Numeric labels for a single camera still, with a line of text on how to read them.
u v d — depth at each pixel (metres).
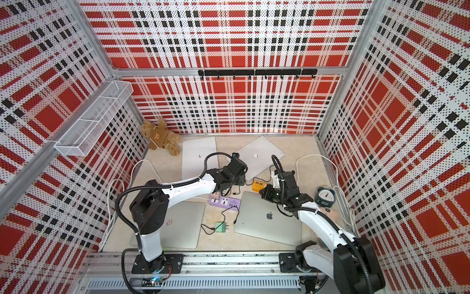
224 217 0.80
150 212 0.48
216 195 0.87
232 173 0.69
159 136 1.08
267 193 0.73
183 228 0.81
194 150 1.23
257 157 1.14
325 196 0.88
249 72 0.88
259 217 0.86
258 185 0.96
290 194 0.64
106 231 0.84
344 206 0.95
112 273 0.72
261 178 1.01
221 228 0.81
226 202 0.88
